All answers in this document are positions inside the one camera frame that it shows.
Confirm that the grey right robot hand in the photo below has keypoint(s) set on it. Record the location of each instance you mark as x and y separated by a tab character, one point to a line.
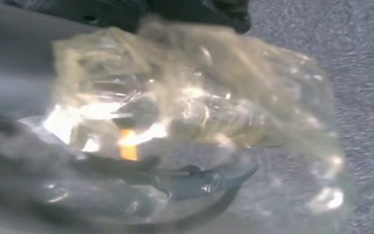
12	64

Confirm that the black robot body part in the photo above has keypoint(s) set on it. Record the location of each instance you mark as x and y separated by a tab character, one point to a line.
174	13

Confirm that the yellow floor tape corner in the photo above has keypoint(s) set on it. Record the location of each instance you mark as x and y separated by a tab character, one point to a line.
129	151

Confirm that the clear plastic film wrap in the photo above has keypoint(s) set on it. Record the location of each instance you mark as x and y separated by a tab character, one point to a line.
238	97

